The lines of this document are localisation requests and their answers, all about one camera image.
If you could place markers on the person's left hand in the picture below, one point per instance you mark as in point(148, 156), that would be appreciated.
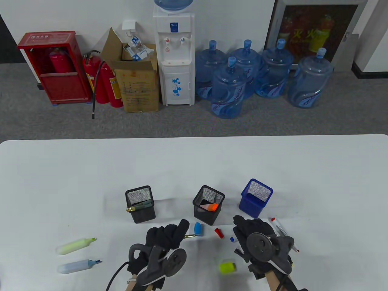
point(163, 236)

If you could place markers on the person's right hand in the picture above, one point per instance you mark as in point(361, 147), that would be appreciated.
point(251, 225)

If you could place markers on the green fountain pen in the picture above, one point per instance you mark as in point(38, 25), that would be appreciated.
point(141, 206)
point(191, 236)
point(131, 209)

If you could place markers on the red marker pen cap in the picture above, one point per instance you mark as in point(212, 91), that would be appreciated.
point(219, 233)

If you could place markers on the blue highlighter pen cap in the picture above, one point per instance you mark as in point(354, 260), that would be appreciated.
point(197, 229)

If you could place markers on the teal fountain pen cap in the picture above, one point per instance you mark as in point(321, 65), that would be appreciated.
point(147, 203)

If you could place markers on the yellow-green highlighter pen cap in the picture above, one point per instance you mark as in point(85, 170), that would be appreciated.
point(228, 268)

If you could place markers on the orange highlighter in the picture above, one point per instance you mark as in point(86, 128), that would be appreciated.
point(203, 207)

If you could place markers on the person's right forearm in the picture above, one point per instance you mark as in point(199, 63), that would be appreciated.
point(274, 282)

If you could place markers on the person's left forearm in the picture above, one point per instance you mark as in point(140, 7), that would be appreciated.
point(131, 285)

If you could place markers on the blue mesh pen holder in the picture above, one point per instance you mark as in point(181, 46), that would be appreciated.
point(251, 206)

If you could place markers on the black mesh pen holder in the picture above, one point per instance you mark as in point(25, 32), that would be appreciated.
point(209, 217)
point(144, 216)

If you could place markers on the white marker with red end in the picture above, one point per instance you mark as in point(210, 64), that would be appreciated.
point(277, 224)

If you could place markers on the green highlighter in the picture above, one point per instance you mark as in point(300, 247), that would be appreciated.
point(75, 246)

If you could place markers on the blue highlighter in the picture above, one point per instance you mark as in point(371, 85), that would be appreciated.
point(75, 266)

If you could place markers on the blue water jug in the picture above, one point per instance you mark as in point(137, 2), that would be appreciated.
point(309, 81)
point(274, 69)
point(227, 91)
point(206, 69)
point(245, 57)

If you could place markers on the open cardboard box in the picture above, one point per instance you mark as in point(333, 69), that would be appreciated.
point(139, 91)

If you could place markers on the white water dispenser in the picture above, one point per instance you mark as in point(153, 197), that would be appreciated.
point(177, 88)

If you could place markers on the red extinguisher with yellow label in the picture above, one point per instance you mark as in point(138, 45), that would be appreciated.
point(106, 81)

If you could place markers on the red fire extinguisher cabinet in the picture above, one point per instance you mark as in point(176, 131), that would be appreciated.
point(65, 88)

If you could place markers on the pile of plastic wrappers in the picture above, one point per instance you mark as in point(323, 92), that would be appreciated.
point(138, 50)

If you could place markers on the red extinguisher inside cabinet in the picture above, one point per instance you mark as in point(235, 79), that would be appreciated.
point(62, 62)

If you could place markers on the blue bottle on dispenser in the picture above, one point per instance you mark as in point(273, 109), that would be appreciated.
point(173, 3)

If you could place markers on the dark door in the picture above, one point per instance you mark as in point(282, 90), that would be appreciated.
point(9, 45)

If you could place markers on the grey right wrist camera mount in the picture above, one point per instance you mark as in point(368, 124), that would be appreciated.
point(259, 247)

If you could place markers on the glass-fronted wall fire cabinet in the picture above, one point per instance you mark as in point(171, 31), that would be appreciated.
point(303, 24)

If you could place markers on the white wall socket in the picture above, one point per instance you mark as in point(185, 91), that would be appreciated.
point(129, 25)

